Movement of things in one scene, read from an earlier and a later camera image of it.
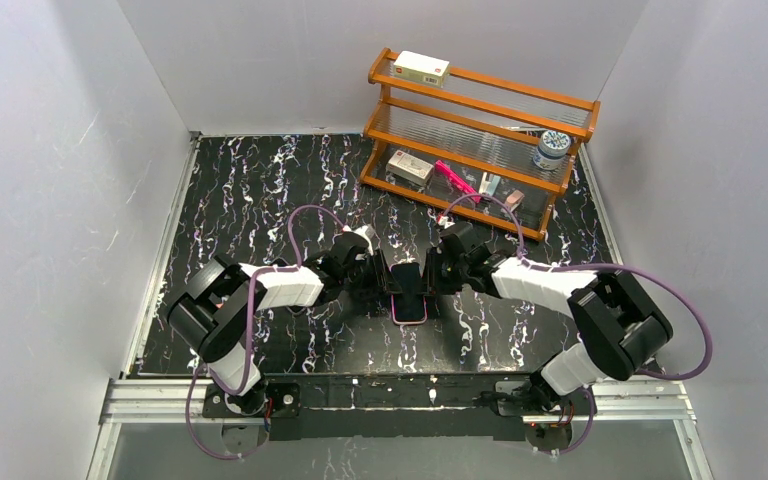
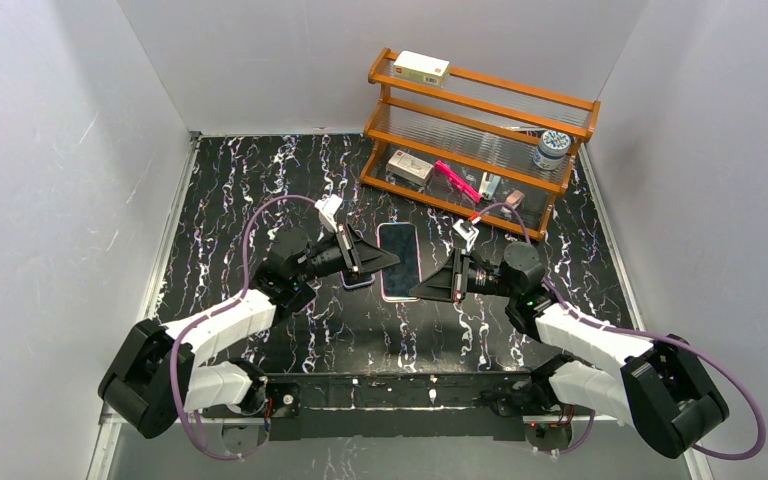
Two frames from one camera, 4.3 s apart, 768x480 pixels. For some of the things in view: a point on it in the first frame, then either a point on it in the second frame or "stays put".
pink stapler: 514,199 stays put
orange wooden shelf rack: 494,150 stays put
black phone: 409,306 to 400,241
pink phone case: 410,322 to 401,240
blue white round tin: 552,146 stays put
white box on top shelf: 422,69 stays put
